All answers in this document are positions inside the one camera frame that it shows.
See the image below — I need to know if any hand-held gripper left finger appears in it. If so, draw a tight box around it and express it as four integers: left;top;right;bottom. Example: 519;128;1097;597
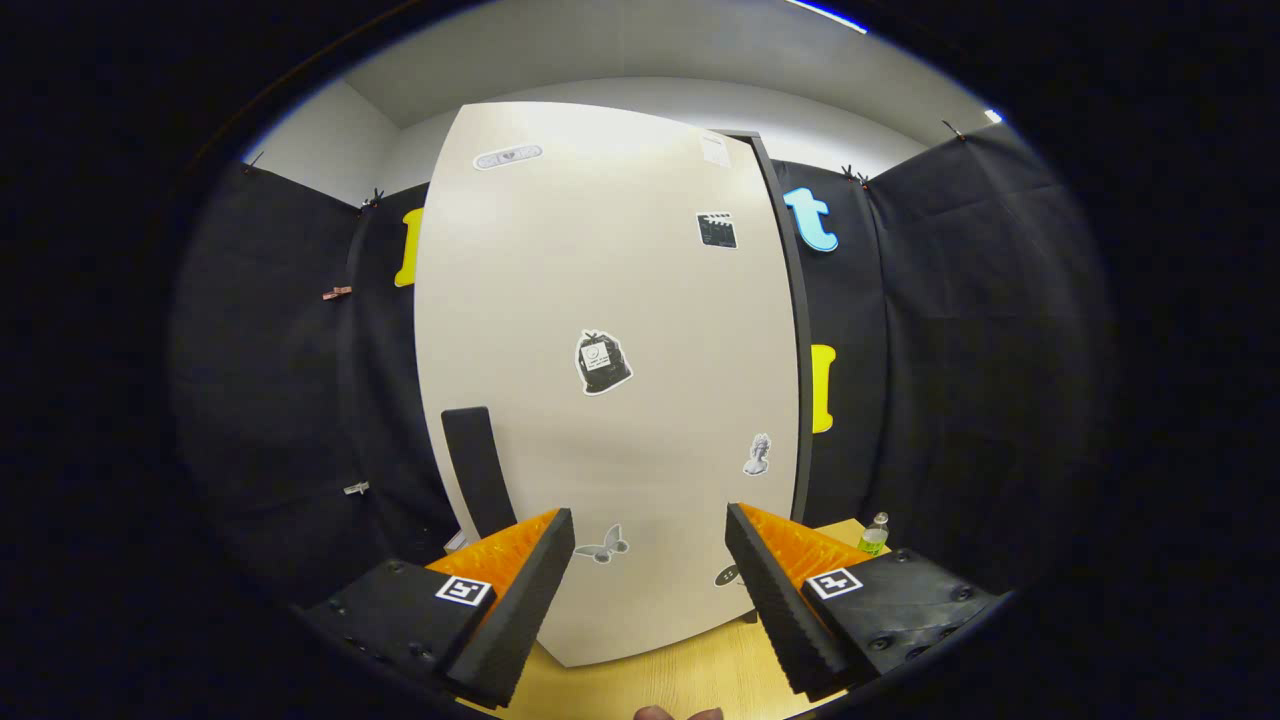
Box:
298;507;577;709

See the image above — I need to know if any dark grey shoe cabinet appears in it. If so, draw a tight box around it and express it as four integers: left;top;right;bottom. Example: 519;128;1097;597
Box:
715;128;815;528

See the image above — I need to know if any black backdrop cloth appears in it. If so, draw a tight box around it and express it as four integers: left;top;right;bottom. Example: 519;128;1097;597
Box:
170;125;1116;611

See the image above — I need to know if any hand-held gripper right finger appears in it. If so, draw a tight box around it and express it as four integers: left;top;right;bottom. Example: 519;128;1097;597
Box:
723;501;1006;703

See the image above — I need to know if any beige shoe cabinet door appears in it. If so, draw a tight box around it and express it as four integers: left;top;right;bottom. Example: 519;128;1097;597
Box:
413;100;801;669

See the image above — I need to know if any long ceiling light strip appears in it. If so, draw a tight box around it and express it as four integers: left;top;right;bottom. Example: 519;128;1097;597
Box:
785;0;869;36

